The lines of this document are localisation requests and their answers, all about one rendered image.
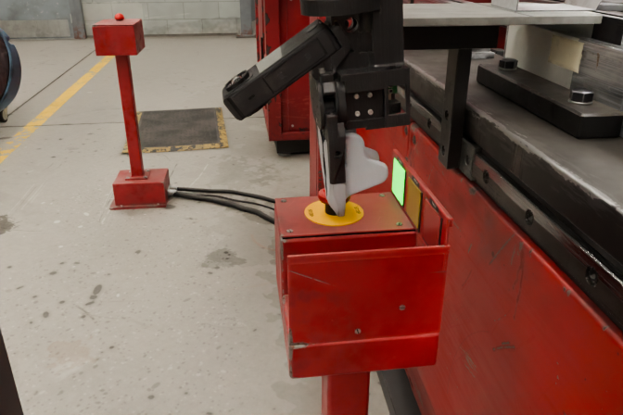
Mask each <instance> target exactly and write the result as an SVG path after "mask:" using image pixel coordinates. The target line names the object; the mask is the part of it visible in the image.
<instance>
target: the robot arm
mask: <svg viewBox="0 0 623 415"><path fill-rule="evenodd" d="M299 1H300V12H301V15H303V16H309V17H325V19H326V21H325V22H324V23H323V22H321V21H320V20H319V19H317V20H315V21H314V22H313V23H311V24H310V25H308V26H307V27H306V28H304V29H303V30H302V31H300V32H299V33H297V34H296V35H295V36H293V37H292V38H290V39H289V40H288V41H286V42H285V43H284V44H282V45H281V46H279V47H278V48H276V49H275V50H274V51H272V53H271V54H269V55H268V56H267V57H265V58H264V59H262V60H261V61H259V62H258V63H257V64H255V65H254V66H253V67H251V68H250V69H248V70H246V69H245V70H243V71H241V72H240V73H238V74H237V75H235V76H234V78H232V79H231V80H230V81H229V82H228V83H227V84H225V86H224V87H223V89H222V100H223V103H224V104H225V106H226V107H227V108H228V110H229V111H230V112H231V113H232V115H233V116H234V117H235V118H236V119H238V120H243V119H245V118H246V117H249V116H252V115H253V114H255V113H256V112H258V111H259V110H260V109H262V108H263V107H264V106H266V104H267V103H268V101H270V100H271V99H272V98H274V97H275V96H277V95H278V94H280V93H281V92H282V91H284V90H285V89H286V88H287V87H288V86H290V85H291V84H292V83H294V82H296V81H297V80H298V79H300V78H301V77H302V76H304V75H305V74H307V73H308V72H309V79H310V94H311V108H312V113H313V116H314V119H315V123H316V131H317V138H318V145H319V153H320V159H321V165H322V172H323V178H324V189H325V195H326V199H327V202H328V204H329V205H330V207H331V208H332V209H333V210H334V211H335V212H336V214H337V215H338V216H339V217H343V216H344V215H345V208H346V199H347V198H348V197H349V196H350V195H354V194H356V193H359V192H360V191H363V190H366V189H368V188H371V187H374V186H376V185H379V184H380V183H382V182H384V181H385V180H386V179H387V177H388V166H387V165H386V164H385V163H383V162H381V161H379V155H378V153H377V152H376V151H375V150H374V149H371V148H368V147H365V146H364V140H363V138H362V137H361V136H360V135H359V134H357V133H356V129H360V128H365V130H372V129H380V128H388V127H396V126H403V125H411V116H410V68H409V67H407V66H406V65H404V50H403V0H299ZM349 18H351V19H352V23H351V25H350V26H349V22H348V21H347V19H349ZM9 39H10V38H9V36H8V35H7V34H6V33H5V32H4V31H3V30H2V29H1V28H0V111H2V110H4V109H5V108H6V107H8V105H9V104H10V103H11V102H12V101H13V100H14V98H15V97H16V95H17V93H18V91H19V86H20V82H21V64H20V59H19V53H18V51H17V48H16V46H15V45H14V44H11V43H10V42H9ZM403 84H405V113H400V112H401V102H399V101H398V100H397V99H395V94H396V93H397V85H403ZM395 113H397V114H395Z"/></svg>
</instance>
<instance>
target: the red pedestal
mask: <svg viewBox="0 0 623 415"><path fill-rule="evenodd" d="M92 30H93V35H94V42H95V53H96V55H97V56H115V58H116V66H117V72H118V79H119V86H120V93H121V105H122V112H123V119H124V126H125V132H126V139H127V146H128V153H129V159H130V166H131V169H130V170H120V172H119V173H118V175H117V178H116V179H115V181H114V183H113V184H112V187H113V193H114V199H113V201H112V203H111V205H110V207H109V209H110V210H119V209H138V208H165V207H167V203H168V200H169V198H168V194H167V190H168V187H169V184H170V177H169V169H168V168H166V169H144V163H143V157H142V149H141V142H140V134H139V127H138V119H137V113H136V105H135V98H134V84H133V76H132V69H131V62H130V56H137V55H138V54H139V53H140V52H141V51H142V50H143V49H144V48H145V38H144V31H143V22H142V19H125V18H124V16H123V15H122V14H121V13H117V14H116V15H115V18H114V19H102V20H100V21H98V22H97V23H95V24H93V25H92Z"/></svg>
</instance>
